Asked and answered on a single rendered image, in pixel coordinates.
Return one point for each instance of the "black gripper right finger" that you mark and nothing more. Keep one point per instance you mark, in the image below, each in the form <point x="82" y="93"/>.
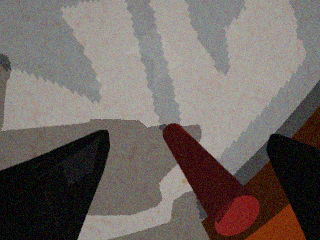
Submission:
<point x="297" y="166"/>

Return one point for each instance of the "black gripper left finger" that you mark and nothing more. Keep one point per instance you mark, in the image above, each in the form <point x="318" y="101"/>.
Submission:
<point x="48" y="197"/>

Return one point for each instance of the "dark red peg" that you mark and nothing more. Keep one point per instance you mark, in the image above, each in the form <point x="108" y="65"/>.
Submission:
<point x="230" y="206"/>

